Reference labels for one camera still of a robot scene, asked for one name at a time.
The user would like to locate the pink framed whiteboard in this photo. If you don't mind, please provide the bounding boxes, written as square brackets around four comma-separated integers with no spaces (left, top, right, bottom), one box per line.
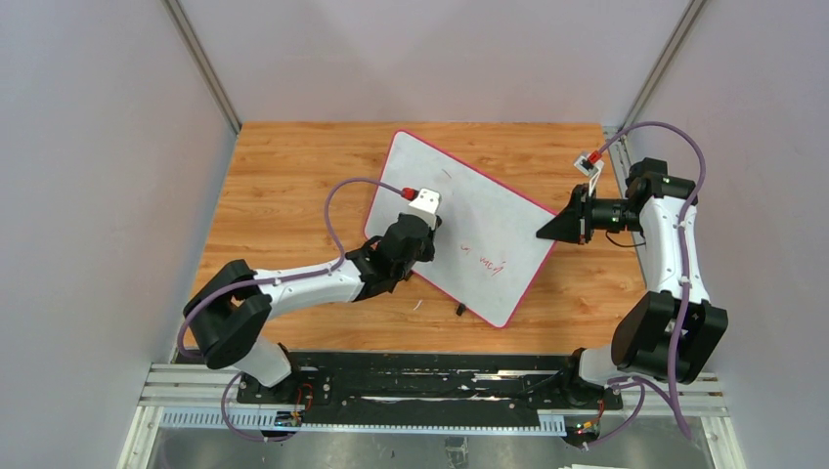
[379,131,555,328]

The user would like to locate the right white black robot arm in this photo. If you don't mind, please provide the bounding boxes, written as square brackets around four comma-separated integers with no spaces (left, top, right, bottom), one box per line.
[536,158,728,406]

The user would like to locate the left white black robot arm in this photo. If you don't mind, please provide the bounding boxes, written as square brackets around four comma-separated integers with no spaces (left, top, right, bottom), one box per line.
[180,213,442,387]

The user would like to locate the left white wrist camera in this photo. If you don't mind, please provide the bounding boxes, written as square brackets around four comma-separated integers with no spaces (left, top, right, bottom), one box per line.
[406,188,441,230]

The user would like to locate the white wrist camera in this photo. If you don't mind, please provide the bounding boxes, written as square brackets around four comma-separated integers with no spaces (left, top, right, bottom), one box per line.
[406,188,441,230]
[573,150,604,195]

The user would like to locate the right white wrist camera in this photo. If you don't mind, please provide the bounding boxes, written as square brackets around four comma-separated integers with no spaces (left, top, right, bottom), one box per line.
[573,150,604,195]

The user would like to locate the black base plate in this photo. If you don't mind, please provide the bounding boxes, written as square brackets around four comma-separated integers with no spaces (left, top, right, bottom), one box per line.
[237,352,623,428]

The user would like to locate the right aluminium corner post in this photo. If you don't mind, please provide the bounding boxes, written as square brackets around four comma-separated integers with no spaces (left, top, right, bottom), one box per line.
[620,0,709,127]

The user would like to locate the aluminium corner post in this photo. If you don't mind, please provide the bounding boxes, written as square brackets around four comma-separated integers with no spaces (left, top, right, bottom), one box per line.
[161,0,242,136]
[620,0,709,127]

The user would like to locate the white slotted cable duct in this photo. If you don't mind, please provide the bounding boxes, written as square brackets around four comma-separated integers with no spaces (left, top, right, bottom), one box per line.
[158,407,568,437]

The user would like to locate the left aluminium corner post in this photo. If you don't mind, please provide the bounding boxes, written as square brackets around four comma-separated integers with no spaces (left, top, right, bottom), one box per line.
[161,0,242,136]

